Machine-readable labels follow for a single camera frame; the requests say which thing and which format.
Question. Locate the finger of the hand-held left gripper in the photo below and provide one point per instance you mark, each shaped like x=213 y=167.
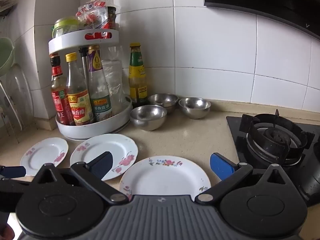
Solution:
x=12 y=171

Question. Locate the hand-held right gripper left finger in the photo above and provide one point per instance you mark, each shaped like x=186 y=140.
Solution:
x=102 y=165

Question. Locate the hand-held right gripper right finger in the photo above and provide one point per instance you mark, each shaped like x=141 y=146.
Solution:
x=221 y=166

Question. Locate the white plate pink blossom print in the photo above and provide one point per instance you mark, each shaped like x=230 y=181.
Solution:
x=105 y=143

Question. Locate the small white floral plate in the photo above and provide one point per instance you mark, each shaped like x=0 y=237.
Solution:
x=42 y=152

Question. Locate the white plate multicolour flower rim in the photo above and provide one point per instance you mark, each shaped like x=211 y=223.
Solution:
x=165 y=180

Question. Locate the stainless steel bowl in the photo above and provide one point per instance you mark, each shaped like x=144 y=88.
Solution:
x=195 y=111
x=147 y=120
x=162 y=100

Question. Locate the black glass gas stove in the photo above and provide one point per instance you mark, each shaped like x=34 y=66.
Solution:
x=237 y=135

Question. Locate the white two-tier condiment rack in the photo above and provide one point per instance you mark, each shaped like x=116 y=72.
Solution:
x=82 y=132

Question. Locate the black burner pan support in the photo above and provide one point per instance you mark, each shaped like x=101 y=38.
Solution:
x=272 y=140

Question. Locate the yellow-cap vinegar bottle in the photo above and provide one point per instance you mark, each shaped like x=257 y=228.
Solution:
x=80 y=105

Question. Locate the purple-label clear bottle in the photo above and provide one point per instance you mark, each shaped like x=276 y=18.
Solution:
x=98 y=87

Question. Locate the red-cap sauce bottle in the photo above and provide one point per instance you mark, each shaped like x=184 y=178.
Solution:
x=58 y=97

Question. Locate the clear glass bowl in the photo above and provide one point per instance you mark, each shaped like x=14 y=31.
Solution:
x=17 y=90

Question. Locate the clear plastic bag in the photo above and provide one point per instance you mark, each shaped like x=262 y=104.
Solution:
x=115 y=80

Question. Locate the green yellow label sauce bottle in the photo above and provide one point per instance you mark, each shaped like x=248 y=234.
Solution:
x=137 y=77

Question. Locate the slim steel oil bottle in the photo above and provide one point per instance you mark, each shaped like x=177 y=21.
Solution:
x=85 y=65

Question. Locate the green-lid glass jar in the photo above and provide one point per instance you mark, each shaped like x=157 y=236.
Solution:
x=65 y=27

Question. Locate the dark spice jar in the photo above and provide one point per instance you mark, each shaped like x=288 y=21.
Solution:
x=112 y=17

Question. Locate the red white spice packet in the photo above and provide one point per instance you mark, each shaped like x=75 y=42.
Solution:
x=92 y=12

